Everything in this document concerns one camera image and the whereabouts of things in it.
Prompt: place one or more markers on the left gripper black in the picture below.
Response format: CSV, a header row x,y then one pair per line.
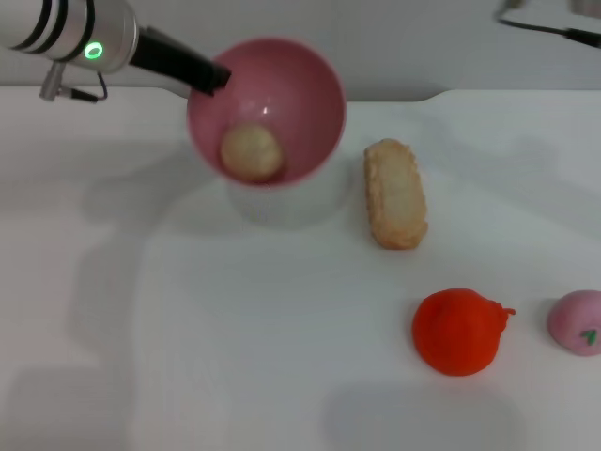
x,y
164,54

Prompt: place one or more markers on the pink plastic bowl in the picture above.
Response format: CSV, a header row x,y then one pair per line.
x,y
291,94

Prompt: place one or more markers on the round beige egg yolk pastry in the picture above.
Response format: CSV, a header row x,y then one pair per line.
x,y
252,151

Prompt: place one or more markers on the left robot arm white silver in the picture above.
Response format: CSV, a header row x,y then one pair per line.
x,y
61,28

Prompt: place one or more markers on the long toasted bread loaf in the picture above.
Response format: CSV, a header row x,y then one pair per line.
x,y
396,197

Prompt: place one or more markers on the orange-red tomato toy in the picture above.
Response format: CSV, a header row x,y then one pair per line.
x,y
455,333

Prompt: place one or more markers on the pink peach bun toy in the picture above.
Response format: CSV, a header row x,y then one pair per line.
x,y
575,319

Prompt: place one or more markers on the left wrist camera black silver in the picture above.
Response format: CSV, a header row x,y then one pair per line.
x,y
174,87

